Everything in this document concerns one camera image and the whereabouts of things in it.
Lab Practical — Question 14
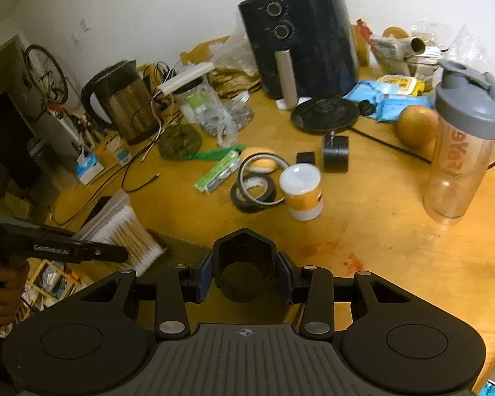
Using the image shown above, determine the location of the black hexagonal cup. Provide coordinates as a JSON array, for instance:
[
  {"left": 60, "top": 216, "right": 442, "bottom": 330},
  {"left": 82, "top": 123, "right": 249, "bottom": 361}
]
[{"left": 213, "top": 228, "right": 277, "bottom": 303}]

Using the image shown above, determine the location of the white orange lidded jar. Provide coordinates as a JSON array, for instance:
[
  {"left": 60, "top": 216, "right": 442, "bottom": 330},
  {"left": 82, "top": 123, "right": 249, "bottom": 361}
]
[{"left": 279, "top": 163, "right": 324, "bottom": 222}]

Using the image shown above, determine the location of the large thin tape ring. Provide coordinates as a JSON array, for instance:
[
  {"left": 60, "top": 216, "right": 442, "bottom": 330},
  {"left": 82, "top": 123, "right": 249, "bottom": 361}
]
[{"left": 237, "top": 152, "right": 291, "bottom": 209}]

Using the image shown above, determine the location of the marble pattern stick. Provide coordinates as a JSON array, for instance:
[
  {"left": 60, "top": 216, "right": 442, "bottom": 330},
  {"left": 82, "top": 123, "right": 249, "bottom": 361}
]
[{"left": 205, "top": 159, "right": 240, "bottom": 193}]

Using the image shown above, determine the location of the black rectangular block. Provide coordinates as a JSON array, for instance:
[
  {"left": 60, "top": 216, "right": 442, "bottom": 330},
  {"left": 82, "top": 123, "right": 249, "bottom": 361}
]
[{"left": 296, "top": 151, "right": 315, "bottom": 165}]

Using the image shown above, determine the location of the black caster wheel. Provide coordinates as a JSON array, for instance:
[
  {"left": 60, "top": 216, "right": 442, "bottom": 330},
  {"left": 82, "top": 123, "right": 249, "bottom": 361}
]
[{"left": 321, "top": 133, "right": 349, "bottom": 174}]

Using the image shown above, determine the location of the green tube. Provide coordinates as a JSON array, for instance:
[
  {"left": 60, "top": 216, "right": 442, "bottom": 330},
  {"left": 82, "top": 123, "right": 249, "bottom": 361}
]
[{"left": 194, "top": 149, "right": 240, "bottom": 193}]

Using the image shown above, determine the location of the black electrical tape roll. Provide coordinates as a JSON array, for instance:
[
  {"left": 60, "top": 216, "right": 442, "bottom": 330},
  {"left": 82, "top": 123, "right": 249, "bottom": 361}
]
[{"left": 230, "top": 174, "right": 276, "bottom": 214}]

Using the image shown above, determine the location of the person left hand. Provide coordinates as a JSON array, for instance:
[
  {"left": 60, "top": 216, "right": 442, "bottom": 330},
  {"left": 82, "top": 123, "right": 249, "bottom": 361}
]
[{"left": 0, "top": 262, "right": 30, "bottom": 326}]

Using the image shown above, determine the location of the green net bag of nuts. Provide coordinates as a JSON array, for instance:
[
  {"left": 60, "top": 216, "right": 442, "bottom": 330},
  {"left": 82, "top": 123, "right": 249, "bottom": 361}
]
[{"left": 157, "top": 123, "right": 202, "bottom": 161}]

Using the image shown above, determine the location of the small white pill bottle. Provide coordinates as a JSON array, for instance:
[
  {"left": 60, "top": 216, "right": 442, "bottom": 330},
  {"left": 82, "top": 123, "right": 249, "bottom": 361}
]
[{"left": 106, "top": 135, "right": 132, "bottom": 165}]

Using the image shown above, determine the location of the bicycle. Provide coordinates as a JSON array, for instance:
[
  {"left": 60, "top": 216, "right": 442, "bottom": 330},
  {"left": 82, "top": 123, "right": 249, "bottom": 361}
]
[{"left": 23, "top": 44, "right": 69, "bottom": 105}]

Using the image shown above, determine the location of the plastic bag of seeds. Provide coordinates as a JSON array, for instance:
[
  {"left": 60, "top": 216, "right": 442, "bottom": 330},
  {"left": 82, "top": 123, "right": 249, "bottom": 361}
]
[{"left": 198, "top": 91, "right": 255, "bottom": 149}]

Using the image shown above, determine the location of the black kettle base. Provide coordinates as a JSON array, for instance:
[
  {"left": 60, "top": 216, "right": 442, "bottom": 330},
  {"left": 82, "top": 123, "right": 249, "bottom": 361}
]
[{"left": 290, "top": 97, "right": 359, "bottom": 135}]

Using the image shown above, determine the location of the steel electric kettle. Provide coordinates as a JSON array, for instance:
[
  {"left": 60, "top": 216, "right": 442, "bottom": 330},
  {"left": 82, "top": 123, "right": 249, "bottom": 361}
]
[{"left": 80, "top": 60, "right": 159, "bottom": 145}]

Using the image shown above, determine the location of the small black knob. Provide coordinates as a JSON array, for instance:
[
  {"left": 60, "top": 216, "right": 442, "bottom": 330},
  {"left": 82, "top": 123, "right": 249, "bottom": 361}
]
[{"left": 358, "top": 100, "right": 376, "bottom": 117}]

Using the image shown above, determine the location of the yellow onion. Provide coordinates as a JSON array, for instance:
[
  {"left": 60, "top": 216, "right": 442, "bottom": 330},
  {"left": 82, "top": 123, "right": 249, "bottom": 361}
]
[{"left": 395, "top": 105, "right": 438, "bottom": 149}]

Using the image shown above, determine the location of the white power bank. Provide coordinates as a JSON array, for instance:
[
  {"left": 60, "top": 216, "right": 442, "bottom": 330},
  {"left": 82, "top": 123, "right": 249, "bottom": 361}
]
[{"left": 155, "top": 62, "right": 215, "bottom": 96}]

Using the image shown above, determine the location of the blue wet wipes pack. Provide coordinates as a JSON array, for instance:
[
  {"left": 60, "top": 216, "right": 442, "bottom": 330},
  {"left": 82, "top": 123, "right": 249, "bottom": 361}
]
[{"left": 343, "top": 81, "right": 390, "bottom": 106}]

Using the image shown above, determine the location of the brown paper bag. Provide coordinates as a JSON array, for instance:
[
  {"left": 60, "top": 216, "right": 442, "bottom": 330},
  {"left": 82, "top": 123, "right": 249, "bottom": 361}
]
[{"left": 207, "top": 67, "right": 261, "bottom": 99}]

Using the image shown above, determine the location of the yellow wet wipes pack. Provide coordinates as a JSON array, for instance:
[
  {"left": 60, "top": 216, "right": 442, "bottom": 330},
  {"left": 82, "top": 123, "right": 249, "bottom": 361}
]
[{"left": 377, "top": 74, "right": 426, "bottom": 97}]

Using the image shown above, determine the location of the clear shaker bottle grey lid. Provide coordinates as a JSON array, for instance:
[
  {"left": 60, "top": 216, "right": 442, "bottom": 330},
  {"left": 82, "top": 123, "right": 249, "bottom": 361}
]
[{"left": 423, "top": 59, "right": 495, "bottom": 224}]

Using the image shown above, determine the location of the clear plastic bag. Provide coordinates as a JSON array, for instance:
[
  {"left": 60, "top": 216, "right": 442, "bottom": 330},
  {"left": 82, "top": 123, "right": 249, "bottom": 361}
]
[{"left": 211, "top": 12, "right": 258, "bottom": 76}]

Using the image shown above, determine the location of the black air fryer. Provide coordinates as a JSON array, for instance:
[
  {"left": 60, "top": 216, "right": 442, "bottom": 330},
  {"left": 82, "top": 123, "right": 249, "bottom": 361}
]
[{"left": 239, "top": 0, "right": 358, "bottom": 99}]

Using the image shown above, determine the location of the glass bowl with packets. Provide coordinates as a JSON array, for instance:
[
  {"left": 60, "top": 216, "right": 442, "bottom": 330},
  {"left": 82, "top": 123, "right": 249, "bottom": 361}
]
[{"left": 371, "top": 37, "right": 449, "bottom": 82}]

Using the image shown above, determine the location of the foil roll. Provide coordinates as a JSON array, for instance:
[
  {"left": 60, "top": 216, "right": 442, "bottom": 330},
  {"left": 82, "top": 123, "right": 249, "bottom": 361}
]
[{"left": 382, "top": 38, "right": 426, "bottom": 59}]

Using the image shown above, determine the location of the white plastic bag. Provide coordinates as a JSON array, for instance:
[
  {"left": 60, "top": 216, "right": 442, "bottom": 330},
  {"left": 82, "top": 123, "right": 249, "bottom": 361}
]
[{"left": 411, "top": 18, "right": 495, "bottom": 77}]

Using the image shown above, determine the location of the black usb cable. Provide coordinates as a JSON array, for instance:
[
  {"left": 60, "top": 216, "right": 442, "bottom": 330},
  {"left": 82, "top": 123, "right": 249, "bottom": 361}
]
[{"left": 120, "top": 139, "right": 162, "bottom": 194}]

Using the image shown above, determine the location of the white charging cable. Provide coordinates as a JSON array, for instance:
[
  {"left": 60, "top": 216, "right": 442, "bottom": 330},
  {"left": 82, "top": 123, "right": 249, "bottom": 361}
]
[{"left": 139, "top": 86, "right": 179, "bottom": 162}]

